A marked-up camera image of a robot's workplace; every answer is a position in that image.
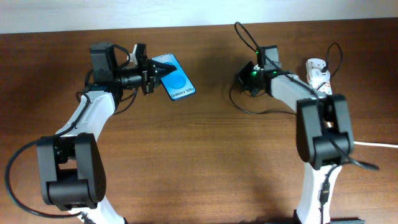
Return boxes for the blue Samsung Galaxy smartphone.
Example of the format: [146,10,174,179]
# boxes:
[152,54,196,101]

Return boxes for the black USB charging cable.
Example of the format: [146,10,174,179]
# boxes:
[228,42,343,116]

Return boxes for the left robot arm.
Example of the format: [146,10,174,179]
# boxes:
[37,42,177,223]

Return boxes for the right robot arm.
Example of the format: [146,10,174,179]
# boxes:
[235,45,354,223]

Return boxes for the white USB charger plug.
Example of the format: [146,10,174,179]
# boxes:
[307,68,330,86]

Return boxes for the white power strip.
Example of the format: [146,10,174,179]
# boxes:
[305,58,332,95]

